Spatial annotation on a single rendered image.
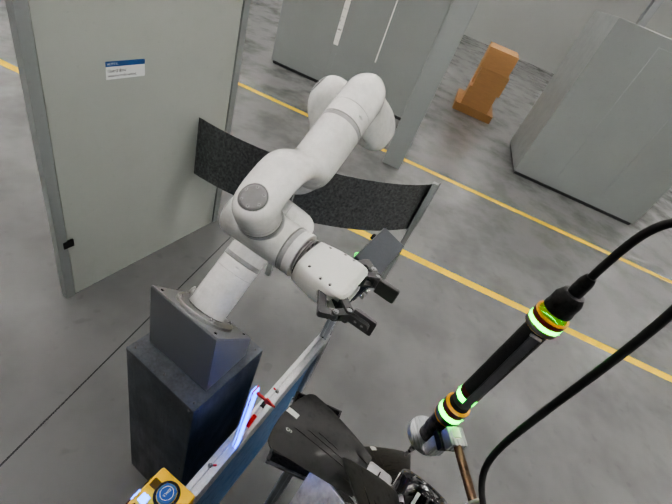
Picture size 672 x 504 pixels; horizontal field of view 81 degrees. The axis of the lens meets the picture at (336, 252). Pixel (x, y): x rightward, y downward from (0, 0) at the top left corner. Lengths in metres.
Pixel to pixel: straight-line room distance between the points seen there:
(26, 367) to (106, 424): 0.51
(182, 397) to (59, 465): 1.05
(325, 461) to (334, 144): 0.69
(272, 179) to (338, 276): 0.18
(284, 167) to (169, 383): 0.87
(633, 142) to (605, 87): 0.90
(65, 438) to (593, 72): 6.57
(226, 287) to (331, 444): 0.50
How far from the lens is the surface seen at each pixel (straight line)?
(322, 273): 0.62
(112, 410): 2.34
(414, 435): 0.79
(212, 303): 1.17
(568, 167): 6.95
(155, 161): 2.55
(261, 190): 0.61
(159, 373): 1.34
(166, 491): 1.05
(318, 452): 1.00
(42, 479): 2.26
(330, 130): 0.76
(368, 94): 0.83
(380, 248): 1.46
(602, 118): 6.80
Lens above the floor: 2.09
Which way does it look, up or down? 38 degrees down
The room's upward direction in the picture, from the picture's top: 23 degrees clockwise
